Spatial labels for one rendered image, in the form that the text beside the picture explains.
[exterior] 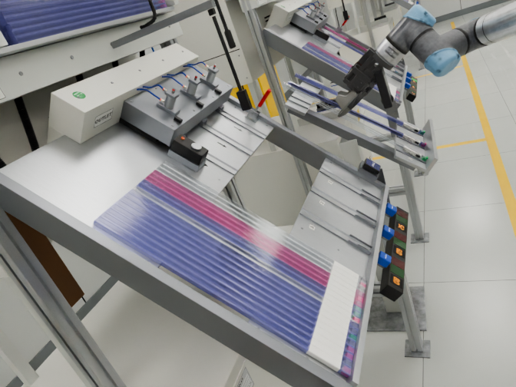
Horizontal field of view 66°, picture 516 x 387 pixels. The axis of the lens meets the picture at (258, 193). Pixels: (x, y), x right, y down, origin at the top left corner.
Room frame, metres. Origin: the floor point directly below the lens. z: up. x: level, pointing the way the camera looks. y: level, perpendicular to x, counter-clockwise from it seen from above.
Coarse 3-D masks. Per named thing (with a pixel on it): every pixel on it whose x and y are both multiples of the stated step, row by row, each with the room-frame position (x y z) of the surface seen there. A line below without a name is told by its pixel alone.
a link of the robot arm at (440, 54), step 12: (420, 36) 1.04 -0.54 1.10; (432, 36) 1.02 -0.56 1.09; (444, 36) 1.02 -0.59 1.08; (456, 36) 1.01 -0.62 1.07; (420, 48) 1.03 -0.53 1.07; (432, 48) 1.00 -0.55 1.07; (444, 48) 0.99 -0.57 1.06; (456, 48) 1.00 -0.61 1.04; (420, 60) 1.04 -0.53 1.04; (432, 60) 0.99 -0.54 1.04; (444, 60) 0.97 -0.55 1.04; (456, 60) 0.98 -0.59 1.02; (432, 72) 1.00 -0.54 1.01; (444, 72) 0.99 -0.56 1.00
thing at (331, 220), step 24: (336, 168) 1.07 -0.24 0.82; (312, 192) 0.93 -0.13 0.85; (336, 192) 0.96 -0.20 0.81; (360, 192) 1.00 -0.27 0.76; (312, 216) 0.84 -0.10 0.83; (336, 216) 0.87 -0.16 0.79; (360, 216) 0.90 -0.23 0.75; (312, 240) 0.77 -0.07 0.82; (336, 240) 0.79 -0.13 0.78; (360, 240) 0.80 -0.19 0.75; (360, 264) 0.74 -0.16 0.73; (312, 360) 0.50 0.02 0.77
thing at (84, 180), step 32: (128, 128) 0.95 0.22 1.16; (192, 128) 1.03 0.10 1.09; (224, 128) 1.08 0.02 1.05; (256, 128) 1.13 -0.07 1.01; (32, 160) 0.77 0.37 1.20; (64, 160) 0.79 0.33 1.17; (96, 160) 0.82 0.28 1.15; (128, 160) 0.84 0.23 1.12; (160, 160) 0.87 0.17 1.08; (224, 160) 0.94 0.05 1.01; (64, 192) 0.71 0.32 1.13; (96, 192) 0.73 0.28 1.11
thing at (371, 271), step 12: (384, 192) 0.99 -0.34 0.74; (384, 204) 0.94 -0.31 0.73; (384, 216) 0.89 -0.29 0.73; (372, 240) 0.82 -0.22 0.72; (372, 252) 0.76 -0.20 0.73; (372, 264) 0.72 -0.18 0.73; (372, 276) 0.68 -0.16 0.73; (372, 288) 0.65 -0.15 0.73; (360, 324) 0.57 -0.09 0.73; (360, 336) 0.54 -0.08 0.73; (360, 348) 0.52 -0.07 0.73; (360, 360) 0.50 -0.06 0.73
